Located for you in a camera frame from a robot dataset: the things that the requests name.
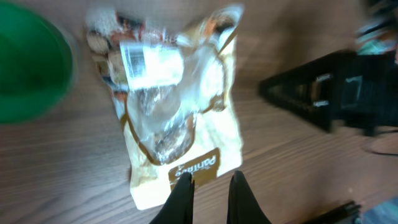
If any beige snack pouch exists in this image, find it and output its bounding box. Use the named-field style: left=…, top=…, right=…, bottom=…
left=86, top=3, right=244, bottom=210

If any green lid jar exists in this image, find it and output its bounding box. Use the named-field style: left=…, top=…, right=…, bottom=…
left=1, top=1, right=75, bottom=124

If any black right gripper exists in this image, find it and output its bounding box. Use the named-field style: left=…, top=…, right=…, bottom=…
left=258, top=51, right=397, bottom=136

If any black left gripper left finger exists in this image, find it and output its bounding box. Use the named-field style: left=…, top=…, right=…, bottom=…
left=150, top=172, right=195, bottom=224

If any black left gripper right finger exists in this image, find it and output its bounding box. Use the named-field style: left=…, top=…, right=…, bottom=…
left=226, top=170, right=271, bottom=224

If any teal wet wipes pack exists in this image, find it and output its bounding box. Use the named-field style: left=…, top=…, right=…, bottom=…
left=356, top=17, right=397, bottom=55

